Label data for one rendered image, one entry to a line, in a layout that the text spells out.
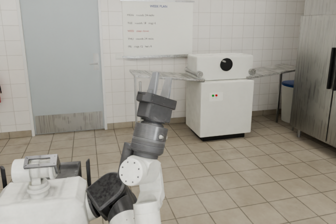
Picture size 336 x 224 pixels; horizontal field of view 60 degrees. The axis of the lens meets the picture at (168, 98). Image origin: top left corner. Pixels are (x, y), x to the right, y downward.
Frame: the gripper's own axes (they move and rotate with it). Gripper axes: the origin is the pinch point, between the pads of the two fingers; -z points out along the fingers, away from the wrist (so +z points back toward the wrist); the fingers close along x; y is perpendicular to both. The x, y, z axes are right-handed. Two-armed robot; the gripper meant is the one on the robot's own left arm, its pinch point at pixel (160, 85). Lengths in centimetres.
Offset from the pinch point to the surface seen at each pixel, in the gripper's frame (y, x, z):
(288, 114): 167, -425, -59
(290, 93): 161, -409, -92
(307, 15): 109, -314, -178
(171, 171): 176, -189, 54
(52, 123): 381, -125, 33
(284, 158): 108, -310, 13
